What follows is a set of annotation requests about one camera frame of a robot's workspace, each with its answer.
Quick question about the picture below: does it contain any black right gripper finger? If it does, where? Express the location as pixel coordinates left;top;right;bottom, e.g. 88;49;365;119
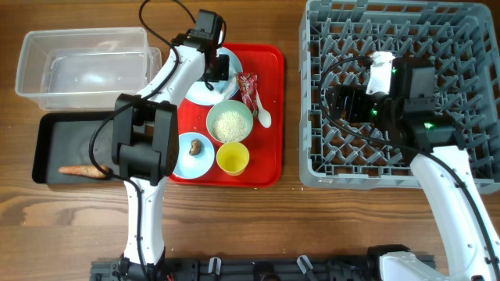
331;85;370;102
334;103;374;123

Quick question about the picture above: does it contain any large light blue plate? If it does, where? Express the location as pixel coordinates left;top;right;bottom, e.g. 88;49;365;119
186;47;243;106

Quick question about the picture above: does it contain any red snack wrapper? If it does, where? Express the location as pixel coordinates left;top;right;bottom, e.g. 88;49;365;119
237;73;258;116

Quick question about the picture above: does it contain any green bowl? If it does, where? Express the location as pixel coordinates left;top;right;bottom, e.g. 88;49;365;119
206;100;253;144

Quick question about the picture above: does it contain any white plastic spoon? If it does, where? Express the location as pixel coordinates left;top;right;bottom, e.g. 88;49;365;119
255;91;272;129

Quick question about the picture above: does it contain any brown food scrap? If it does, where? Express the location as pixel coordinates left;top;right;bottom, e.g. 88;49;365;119
189;139;202;156

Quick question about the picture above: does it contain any yellow cup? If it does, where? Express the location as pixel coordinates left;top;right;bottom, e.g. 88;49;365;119
216;142;250;176

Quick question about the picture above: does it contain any small light blue bowl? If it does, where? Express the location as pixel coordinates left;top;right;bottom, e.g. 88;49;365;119
173;132;215;180

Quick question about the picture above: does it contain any orange carrot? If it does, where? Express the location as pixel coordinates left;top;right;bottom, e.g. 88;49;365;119
58;165;110;180

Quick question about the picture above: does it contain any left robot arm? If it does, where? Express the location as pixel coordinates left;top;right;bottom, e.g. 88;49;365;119
112;31;224;267

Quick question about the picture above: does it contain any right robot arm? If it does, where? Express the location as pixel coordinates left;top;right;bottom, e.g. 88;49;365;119
319;52;499;280

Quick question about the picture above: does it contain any grey dishwasher rack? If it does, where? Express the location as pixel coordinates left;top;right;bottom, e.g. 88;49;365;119
298;1;499;194

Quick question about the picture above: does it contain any clear plastic waste bin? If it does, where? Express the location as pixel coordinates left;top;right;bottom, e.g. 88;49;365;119
15;27;162;111

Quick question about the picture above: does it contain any black food waste tray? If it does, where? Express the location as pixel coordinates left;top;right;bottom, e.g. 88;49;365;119
32;112;112;185

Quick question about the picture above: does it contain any red serving tray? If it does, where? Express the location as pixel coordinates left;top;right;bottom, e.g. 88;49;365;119
170;43;284;188

